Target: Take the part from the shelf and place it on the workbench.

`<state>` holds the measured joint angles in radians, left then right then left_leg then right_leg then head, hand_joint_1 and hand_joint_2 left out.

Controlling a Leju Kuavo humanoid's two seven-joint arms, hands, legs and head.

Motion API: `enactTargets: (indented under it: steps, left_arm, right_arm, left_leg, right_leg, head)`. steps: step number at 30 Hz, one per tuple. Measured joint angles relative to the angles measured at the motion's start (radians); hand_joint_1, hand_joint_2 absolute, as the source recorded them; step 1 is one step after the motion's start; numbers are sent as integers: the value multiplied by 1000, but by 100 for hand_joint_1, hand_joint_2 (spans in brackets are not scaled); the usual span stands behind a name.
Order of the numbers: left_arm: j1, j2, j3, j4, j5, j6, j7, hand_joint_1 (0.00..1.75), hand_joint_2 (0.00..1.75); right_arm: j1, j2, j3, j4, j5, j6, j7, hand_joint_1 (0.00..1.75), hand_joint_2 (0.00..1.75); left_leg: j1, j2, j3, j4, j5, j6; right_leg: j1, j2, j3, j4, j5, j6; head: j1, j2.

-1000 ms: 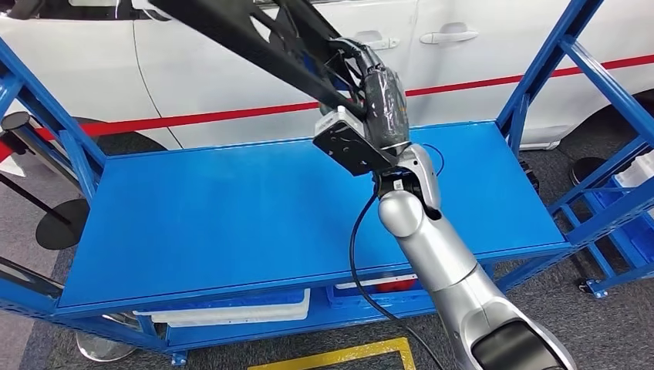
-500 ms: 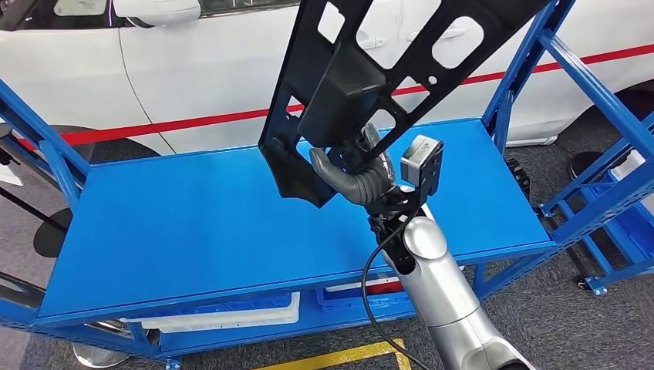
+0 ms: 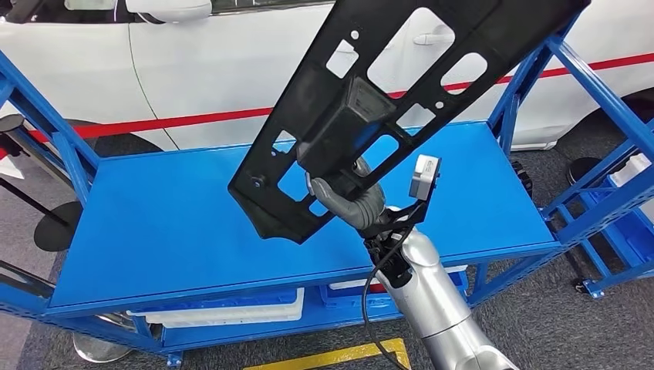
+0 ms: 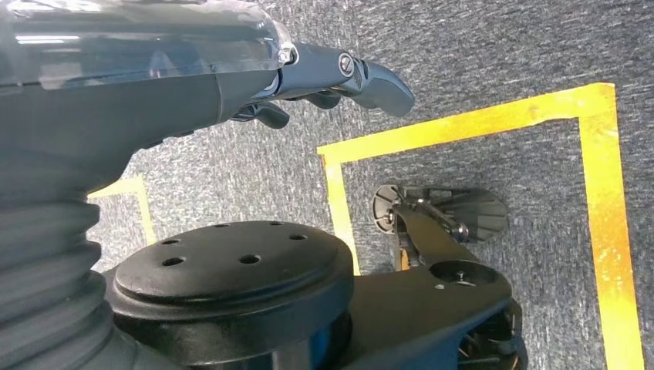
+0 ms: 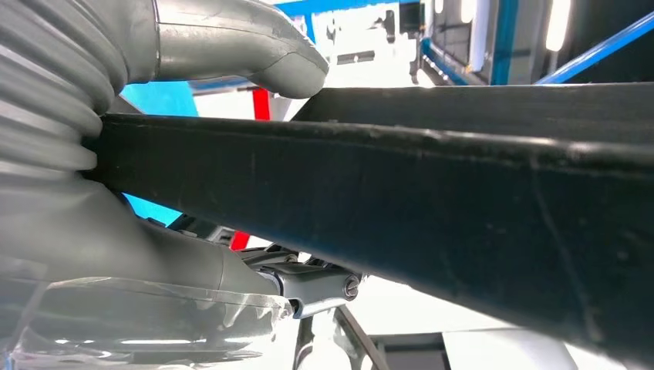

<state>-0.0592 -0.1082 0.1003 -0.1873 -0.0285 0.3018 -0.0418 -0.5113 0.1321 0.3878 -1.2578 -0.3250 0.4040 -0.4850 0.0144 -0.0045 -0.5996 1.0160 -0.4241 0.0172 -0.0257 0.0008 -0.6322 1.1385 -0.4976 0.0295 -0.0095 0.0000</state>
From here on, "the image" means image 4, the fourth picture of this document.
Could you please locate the black robot leg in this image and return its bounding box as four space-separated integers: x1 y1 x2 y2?
326 203 528 370

